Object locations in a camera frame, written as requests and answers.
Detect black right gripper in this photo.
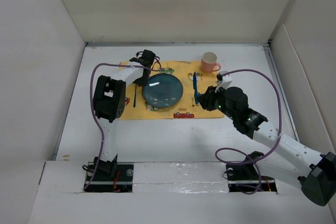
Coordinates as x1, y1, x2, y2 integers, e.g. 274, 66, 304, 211
196, 83, 237, 121

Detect dark teal ceramic plate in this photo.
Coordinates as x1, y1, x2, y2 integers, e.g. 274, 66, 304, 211
142, 73, 183, 109

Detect blue metal knife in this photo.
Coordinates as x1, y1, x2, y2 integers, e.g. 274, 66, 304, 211
193, 72, 199, 106

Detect blue metal fork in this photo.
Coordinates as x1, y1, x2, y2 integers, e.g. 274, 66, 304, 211
133, 84, 137, 108

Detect pink ceramic mug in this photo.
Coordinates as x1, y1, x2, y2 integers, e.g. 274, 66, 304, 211
201, 52, 221, 73

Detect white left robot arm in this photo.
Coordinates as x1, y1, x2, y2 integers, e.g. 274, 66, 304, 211
90, 49, 157, 180

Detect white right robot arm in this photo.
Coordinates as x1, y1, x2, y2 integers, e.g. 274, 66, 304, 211
196, 86, 335, 206

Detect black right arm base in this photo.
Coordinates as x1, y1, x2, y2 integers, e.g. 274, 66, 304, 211
223, 164, 277, 194

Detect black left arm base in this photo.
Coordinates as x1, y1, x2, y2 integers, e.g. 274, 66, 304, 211
82, 156, 134, 193

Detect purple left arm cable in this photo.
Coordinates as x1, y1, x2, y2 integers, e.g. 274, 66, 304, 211
83, 56, 162, 190

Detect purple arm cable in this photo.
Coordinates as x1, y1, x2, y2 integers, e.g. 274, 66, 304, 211
215, 69, 283, 195
83, 56, 162, 190

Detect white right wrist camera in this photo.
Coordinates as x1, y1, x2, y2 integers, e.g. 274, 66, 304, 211
215, 71, 233, 93

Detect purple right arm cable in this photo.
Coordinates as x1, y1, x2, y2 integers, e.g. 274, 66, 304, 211
215, 69, 283, 195

